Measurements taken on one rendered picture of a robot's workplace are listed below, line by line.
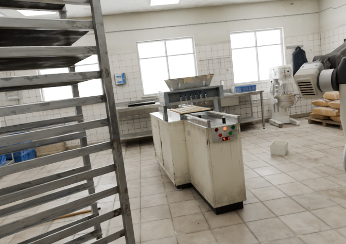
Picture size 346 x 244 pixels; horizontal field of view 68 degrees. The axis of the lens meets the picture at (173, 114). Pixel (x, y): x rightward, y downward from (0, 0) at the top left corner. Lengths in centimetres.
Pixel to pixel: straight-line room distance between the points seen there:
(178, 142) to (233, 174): 79
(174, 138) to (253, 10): 482
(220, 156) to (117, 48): 448
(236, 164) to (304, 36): 556
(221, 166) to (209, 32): 461
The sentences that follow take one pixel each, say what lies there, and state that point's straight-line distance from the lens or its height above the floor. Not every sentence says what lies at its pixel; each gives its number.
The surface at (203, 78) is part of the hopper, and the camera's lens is 304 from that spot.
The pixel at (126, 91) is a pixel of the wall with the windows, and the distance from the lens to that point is 622.
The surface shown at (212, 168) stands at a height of 46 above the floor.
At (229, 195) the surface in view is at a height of 17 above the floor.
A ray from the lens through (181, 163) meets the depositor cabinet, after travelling 303.
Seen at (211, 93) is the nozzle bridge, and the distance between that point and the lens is 312.
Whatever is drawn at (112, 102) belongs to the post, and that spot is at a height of 121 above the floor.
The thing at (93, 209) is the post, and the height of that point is 64.
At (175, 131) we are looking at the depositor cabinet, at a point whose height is 73.
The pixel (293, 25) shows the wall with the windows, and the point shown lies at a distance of 747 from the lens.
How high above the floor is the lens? 125
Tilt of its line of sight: 7 degrees down
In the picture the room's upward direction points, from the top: 7 degrees counter-clockwise
